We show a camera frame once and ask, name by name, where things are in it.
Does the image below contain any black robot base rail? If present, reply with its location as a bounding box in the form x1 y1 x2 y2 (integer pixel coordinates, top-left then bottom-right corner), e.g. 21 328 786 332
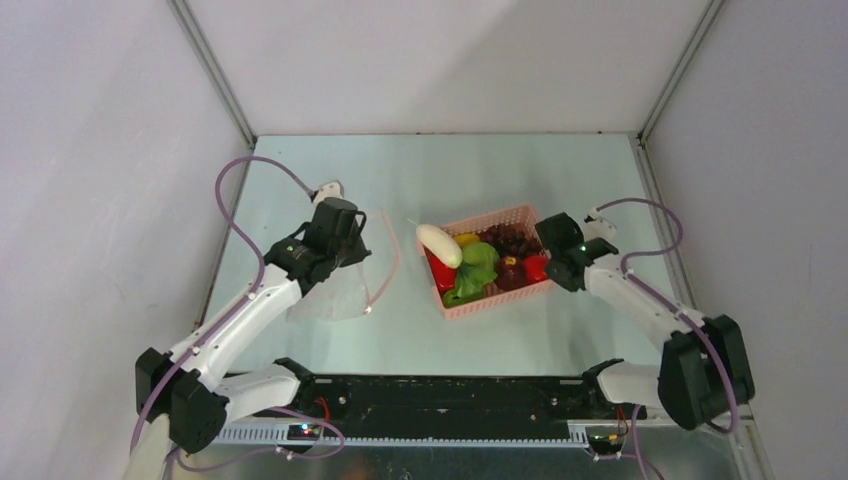
218 374 664 446

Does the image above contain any white radish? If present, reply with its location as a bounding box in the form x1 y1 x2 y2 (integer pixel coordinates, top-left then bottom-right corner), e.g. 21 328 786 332
416 224 463 269

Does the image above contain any red bell pepper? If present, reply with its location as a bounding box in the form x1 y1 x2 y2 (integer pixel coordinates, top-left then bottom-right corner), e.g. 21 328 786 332
425 250 457 295

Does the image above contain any clear zip top bag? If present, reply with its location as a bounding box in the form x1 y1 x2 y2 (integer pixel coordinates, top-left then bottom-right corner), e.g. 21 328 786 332
285 209 401 323

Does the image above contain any red tomato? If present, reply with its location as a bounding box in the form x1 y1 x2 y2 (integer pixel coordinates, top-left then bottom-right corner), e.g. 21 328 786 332
522 255 549 285

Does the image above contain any right aluminium frame post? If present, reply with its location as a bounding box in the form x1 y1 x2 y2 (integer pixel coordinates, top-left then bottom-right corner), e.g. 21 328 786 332
637 0 727 148

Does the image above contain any pink perforated plastic basket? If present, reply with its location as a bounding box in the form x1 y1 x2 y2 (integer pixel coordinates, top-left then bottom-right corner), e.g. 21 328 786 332
416 204 552 320

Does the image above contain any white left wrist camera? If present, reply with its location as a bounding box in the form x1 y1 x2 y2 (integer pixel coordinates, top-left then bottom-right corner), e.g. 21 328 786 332
310 180 344 205

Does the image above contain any dark purple grape bunch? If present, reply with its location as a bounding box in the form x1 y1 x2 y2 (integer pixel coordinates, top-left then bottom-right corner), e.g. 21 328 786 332
479 224 543 259

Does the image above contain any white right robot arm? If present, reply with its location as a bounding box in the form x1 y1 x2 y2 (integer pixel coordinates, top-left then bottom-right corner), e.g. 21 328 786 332
535 213 756 430

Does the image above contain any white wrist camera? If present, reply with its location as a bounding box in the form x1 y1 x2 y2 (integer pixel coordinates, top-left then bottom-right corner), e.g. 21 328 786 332
581 208 617 243
310 180 344 205

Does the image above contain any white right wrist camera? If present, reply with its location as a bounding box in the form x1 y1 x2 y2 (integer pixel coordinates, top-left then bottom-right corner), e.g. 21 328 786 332
581 208 617 243

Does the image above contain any aluminium frame post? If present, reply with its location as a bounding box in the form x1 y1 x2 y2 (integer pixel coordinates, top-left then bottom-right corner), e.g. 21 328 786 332
167 0 257 150
637 0 727 148

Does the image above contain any left aluminium frame post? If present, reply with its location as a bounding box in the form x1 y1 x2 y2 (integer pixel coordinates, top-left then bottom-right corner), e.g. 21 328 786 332
167 0 257 150

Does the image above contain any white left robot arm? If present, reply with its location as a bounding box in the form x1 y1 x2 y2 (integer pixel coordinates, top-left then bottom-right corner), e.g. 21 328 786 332
135 197 371 454

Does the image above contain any green leafy lettuce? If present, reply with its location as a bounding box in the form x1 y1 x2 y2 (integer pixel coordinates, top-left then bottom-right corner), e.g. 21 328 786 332
442 242 499 308

